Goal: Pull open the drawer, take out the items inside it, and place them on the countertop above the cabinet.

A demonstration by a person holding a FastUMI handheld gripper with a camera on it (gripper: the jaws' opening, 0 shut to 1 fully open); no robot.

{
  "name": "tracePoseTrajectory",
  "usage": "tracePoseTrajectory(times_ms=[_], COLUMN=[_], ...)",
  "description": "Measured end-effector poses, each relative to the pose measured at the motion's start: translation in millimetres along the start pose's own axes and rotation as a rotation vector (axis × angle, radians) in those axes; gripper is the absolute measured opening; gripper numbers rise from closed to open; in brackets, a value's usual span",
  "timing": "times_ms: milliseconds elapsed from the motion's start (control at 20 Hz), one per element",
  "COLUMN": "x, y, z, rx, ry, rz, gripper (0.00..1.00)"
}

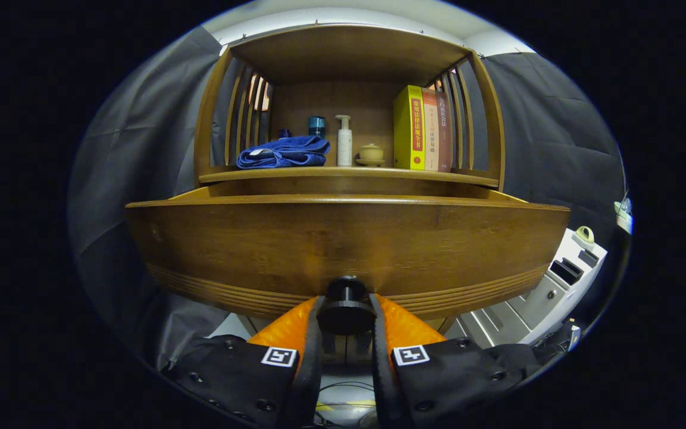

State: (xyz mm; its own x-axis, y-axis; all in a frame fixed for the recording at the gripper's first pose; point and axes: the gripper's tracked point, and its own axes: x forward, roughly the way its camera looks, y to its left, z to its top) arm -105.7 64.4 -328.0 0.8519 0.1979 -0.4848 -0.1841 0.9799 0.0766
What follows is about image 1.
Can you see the white desk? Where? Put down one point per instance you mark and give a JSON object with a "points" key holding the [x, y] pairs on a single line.
{"points": [[624, 221]]}

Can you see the wooden cabinet with slatted shelf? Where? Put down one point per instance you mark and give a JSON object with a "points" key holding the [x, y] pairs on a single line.
{"points": [[349, 53]]}

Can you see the teal tumbler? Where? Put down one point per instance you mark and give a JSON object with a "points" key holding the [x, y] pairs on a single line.
{"points": [[317, 126]]}

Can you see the brown book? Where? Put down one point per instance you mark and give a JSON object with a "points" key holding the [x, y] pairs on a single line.
{"points": [[445, 134]]}

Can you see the white pump bottle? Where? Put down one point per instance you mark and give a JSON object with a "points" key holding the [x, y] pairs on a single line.
{"points": [[344, 146]]}

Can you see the beige lidded teacup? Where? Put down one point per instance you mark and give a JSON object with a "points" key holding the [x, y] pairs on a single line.
{"points": [[371, 154]]}

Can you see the thick yellow book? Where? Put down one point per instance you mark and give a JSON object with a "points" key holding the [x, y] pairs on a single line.
{"points": [[405, 128]]}

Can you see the wooden drawer with black knob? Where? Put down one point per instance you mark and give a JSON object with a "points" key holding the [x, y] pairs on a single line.
{"points": [[349, 244]]}

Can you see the folded blue towel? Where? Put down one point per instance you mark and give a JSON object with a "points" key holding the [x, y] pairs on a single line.
{"points": [[283, 152]]}

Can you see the wooden countertop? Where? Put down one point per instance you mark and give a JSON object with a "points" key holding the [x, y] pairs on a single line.
{"points": [[349, 174]]}

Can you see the small pale green object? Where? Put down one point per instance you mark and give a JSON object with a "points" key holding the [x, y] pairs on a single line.
{"points": [[584, 237]]}

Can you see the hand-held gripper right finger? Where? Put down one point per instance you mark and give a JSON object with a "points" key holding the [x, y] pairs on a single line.
{"points": [[382, 369]]}

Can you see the white side cabinet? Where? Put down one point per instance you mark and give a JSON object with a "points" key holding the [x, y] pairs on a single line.
{"points": [[533, 298]]}

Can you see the small white blue-capped bottle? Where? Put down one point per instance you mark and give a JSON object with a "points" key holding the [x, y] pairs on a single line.
{"points": [[284, 133]]}

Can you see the orange and white book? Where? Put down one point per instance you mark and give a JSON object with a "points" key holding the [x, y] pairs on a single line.
{"points": [[430, 131]]}

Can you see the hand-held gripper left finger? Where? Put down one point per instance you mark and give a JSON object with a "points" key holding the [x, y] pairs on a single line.
{"points": [[307, 369]]}

